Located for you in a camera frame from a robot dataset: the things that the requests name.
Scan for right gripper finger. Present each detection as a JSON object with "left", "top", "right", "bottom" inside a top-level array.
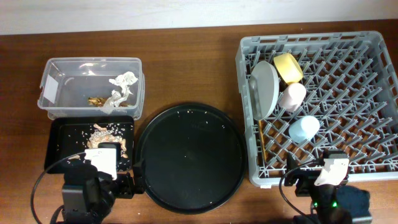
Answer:
[
  {"left": 323, "top": 150, "right": 348, "bottom": 159},
  {"left": 286, "top": 154, "right": 297, "bottom": 178}
]

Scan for blue plastic cup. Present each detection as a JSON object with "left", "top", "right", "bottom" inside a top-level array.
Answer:
[{"left": 289, "top": 116, "right": 320, "bottom": 143}]

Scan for food scraps and shells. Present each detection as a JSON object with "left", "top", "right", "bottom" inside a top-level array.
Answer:
[{"left": 58, "top": 123, "right": 133, "bottom": 161}]

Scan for wooden chopstick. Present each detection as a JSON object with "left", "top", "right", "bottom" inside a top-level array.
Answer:
[{"left": 258, "top": 120, "right": 267, "bottom": 164}]

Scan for pink plastic cup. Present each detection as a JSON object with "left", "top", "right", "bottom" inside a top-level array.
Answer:
[{"left": 279, "top": 83, "right": 307, "bottom": 113}]

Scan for white tissue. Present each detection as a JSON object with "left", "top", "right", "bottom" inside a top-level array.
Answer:
[
  {"left": 109, "top": 72, "right": 138, "bottom": 94},
  {"left": 100, "top": 90, "right": 129, "bottom": 114}
]

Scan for brown gold snack wrapper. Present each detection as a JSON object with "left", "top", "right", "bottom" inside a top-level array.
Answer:
[{"left": 88, "top": 97, "right": 131, "bottom": 107}]

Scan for grey plate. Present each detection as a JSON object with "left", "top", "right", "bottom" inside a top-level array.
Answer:
[{"left": 249, "top": 61, "right": 279, "bottom": 120}]

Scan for yellow bowl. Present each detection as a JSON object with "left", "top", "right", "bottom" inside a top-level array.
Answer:
[{"left": 274, "top": 53, "right": 303, "bottom": 85}]

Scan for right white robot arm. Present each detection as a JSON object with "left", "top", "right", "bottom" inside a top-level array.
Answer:
[{"left": 279, "top": 150, "right": 373, "bottom": 224}]

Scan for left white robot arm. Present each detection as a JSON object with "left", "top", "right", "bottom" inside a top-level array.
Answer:
[{"left": 58, "top": 161, "right": 145, "bottom": 223}]

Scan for grey dishwasher rack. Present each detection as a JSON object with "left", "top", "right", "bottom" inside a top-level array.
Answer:
[{"left": 235, "top": 31, "right": 397, "bottom": 188}]

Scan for clear plastic waste bin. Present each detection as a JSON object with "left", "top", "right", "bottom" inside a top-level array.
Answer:
[{"left": 37, "top": 57, "right": 145, "bottom": 120}]

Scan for round black serving tray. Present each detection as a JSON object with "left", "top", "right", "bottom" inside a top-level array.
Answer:
[{"left": 135, "top": 103, "right": 248, "bottom": 214}]

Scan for black rectangular tray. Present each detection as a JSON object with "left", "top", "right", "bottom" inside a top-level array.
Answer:
[{"left": 44, "top": 116, "right": 134, "bottom": 172}]

